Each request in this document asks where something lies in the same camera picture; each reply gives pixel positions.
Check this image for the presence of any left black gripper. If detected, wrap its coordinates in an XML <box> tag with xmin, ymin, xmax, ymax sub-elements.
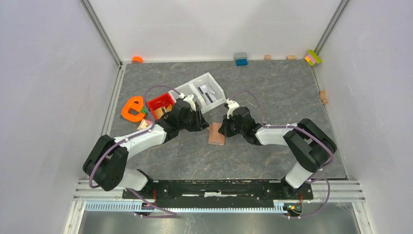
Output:
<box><xmin>178</xmin><ymin>107</ymin><xmax>209</xmax><ymax>132</ymax></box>

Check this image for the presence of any tan leather card holder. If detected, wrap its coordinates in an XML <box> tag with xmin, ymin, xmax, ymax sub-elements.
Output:
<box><xmin>208</xmin><ymin>122</ymin><xmax>225</xmax><ymax>146</ymax></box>

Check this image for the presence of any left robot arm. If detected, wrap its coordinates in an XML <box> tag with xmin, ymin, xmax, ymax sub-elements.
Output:
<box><xmin>82</xmin><ymin>99</ymin><xmax>209</xmax><ymax>199</ymax></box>

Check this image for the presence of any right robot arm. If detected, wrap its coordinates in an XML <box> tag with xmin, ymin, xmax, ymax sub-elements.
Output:
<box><xmin>218</xmin><ymin>107</ymin><xmax>338</xmax><ymax>199</ymax></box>

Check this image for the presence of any pink square card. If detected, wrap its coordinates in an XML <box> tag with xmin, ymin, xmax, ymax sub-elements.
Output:
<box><xmin>137</xmin><ymin>119</ymin><xmax>152</xmax><ymax>131</ymax></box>

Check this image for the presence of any white far plastic bin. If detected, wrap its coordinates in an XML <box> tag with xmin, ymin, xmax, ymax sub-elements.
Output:
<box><xmin>188</xmin><ymin>72</ymin><xmax>226</xmax><ymax>113</ymax></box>

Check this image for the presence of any white plastic bin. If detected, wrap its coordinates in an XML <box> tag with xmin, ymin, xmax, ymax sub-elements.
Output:
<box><xmin>188</xmin><ymin>72</ymin><xmax>226</xmax><ymax>113</ymax></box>
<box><xmin>175</xmin><ymin>82</ymin><xmax>208</xmax><ymax>114</ymax></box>

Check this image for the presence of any white middle plastic bin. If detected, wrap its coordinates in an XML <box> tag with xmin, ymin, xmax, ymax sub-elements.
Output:
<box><xmin>175</xmin><ymin>82</ymin><xmax>208</xmax><ymax>114</ymax></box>

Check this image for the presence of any red plastic bin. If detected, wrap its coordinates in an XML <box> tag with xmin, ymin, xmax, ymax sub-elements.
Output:
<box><xmin>147</xmin><ymin>93</ymin><xmax>175</xmax><ymax>120</ymax></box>

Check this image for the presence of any tan item in red bin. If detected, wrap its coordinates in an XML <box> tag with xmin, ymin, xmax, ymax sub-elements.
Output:
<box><xmin>154</xmin><ymin>105</ymin><xmax>172</xmax><ymax>119</ymax></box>

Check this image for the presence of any small green block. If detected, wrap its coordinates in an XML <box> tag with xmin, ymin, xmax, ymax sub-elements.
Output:
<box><xmin>140</xmin><ymin>108</ymin><xmax>148</xmax><ymax>115</ymax></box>

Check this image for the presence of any blue grey toy block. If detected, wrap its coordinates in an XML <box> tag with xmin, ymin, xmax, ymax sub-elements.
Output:
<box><xmin>234</xmin><ymin>52</ymin><xmax>248</xmax><ymax>66</ymax></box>

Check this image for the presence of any orange tape dispenser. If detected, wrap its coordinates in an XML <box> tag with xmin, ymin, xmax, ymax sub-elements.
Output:
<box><xmin>121</xmin><ymin>96</ymin><xmax>147</xmax><ymax>123</ymax></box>

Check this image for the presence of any orange round cap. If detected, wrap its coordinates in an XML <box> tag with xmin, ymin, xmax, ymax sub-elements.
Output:
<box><xmin>131</xmin><ymin>56</ymin><xmax>143</xmax><ymax>63</ymax></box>

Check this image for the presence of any curved wooden piece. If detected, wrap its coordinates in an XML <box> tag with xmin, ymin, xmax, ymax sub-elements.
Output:
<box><xmin>319</xmin><ymin>90</ymin><xmax>328</xmax><ymax>104</ymax></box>

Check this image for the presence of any green pink toy block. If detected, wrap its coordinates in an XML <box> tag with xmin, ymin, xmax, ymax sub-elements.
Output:
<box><xmin>304</xmin><ymin>50</ymin><xmax>322</xmax><ymax>67</ymax></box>

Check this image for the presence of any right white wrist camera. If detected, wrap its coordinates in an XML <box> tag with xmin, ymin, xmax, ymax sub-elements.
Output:
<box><xmin>224</xmin><ymin>99</ymin><xmax>240</xmax><ymax>119</ymax></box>

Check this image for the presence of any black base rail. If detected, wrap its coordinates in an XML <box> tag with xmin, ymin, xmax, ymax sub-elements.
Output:
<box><xmin>138</xmin><ymin>179</ymin><xmax>314</xmax><ymax>208</ymax></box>

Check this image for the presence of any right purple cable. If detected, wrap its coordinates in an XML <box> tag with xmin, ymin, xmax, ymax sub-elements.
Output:
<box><xmin>229</xmin><ymin>90</ymin><xmax>335</xmax><ymax>219</ymax></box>

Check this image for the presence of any light blue cable comb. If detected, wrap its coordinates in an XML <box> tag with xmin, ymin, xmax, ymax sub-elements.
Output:
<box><xmin>85</xmin><ymin>201</ymin><xmax>287</xmax><ymax>215</ymax></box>

